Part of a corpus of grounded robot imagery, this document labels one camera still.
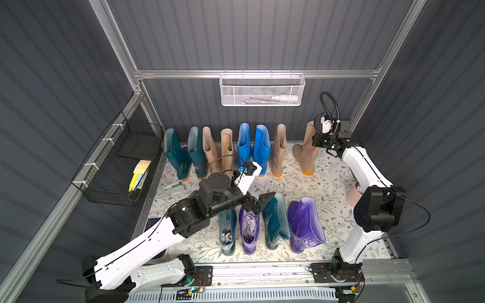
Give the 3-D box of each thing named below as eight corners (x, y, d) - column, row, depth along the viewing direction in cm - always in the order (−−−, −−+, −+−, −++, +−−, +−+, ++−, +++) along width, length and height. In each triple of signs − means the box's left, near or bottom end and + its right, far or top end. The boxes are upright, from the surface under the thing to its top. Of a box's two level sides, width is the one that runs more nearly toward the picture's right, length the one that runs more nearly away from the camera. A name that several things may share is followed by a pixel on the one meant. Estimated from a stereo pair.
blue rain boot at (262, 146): (253, 180, 105) (255, 147, 84) (253, 158, 115) (254, 124, 94) (267, 180, 105) (272, 147, 84) (265, 158, 115) (269, 124, 94)
